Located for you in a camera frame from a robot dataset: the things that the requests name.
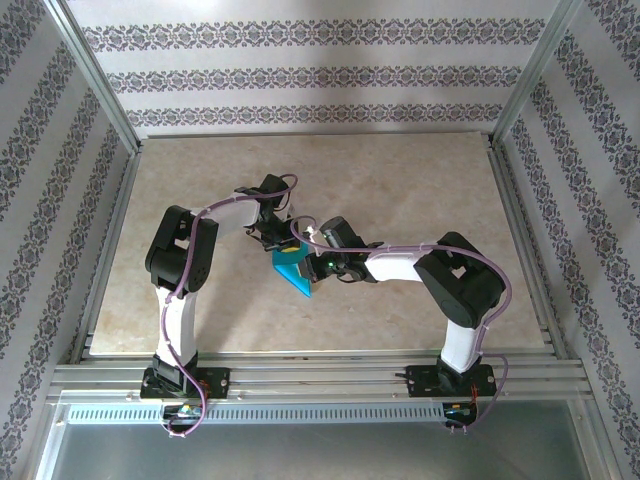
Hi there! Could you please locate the aluminium lower frame bar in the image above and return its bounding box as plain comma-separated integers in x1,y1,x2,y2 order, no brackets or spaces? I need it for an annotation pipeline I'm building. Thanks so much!
574,402,624,480
29,402,69,480

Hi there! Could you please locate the aluminium frame post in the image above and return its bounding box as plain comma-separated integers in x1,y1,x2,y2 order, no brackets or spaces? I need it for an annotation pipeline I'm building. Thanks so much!
487,0,587,151
42,0,145,157

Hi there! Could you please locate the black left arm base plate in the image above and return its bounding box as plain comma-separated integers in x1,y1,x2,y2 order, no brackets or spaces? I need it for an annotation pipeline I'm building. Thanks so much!
141,366,232,401

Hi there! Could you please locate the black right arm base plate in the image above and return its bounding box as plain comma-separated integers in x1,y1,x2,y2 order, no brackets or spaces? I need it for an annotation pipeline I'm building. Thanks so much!
394,364,496,400

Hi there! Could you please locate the blue paper sheet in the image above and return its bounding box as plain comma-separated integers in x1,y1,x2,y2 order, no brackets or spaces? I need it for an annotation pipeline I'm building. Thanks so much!
271,245,316,300

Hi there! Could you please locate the slotted grey cable duct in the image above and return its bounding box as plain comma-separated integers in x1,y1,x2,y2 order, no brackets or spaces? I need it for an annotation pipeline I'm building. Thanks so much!
64,403,449,426

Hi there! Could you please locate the thin aluminium rail at wall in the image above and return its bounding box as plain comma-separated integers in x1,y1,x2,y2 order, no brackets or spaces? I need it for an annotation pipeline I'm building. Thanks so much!
142,130,496,142

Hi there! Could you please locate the grey metal sheet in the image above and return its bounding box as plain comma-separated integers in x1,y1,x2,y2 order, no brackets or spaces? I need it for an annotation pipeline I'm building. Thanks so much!
34,423,614,480

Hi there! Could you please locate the aluminium side rail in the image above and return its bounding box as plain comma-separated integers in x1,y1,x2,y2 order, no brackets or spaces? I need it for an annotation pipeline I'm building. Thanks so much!
487,144,569,359
68,149,144,365

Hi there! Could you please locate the aluminium rail under arm bases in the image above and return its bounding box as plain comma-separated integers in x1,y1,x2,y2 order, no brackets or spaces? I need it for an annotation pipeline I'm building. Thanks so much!
45,351,596,405

